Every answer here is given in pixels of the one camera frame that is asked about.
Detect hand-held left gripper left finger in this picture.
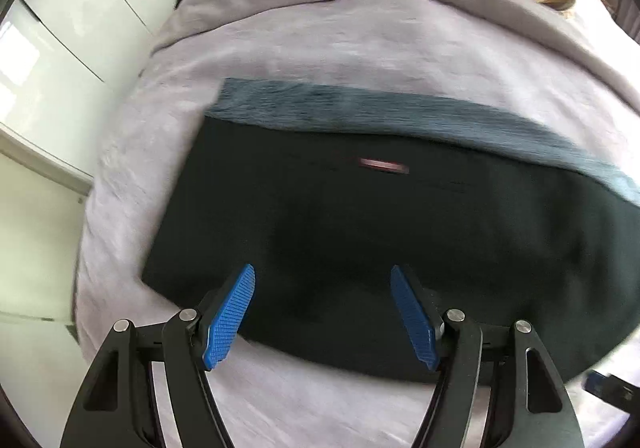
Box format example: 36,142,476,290
60,264,256,448

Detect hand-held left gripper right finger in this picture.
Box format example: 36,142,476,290
390,264,586,448

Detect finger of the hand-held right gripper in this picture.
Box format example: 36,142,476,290
582,370,634,413

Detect black pants with grey waistband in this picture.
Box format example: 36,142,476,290
141,78,640,384

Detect lavender embossed blanket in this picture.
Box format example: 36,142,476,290
70,0,640,448

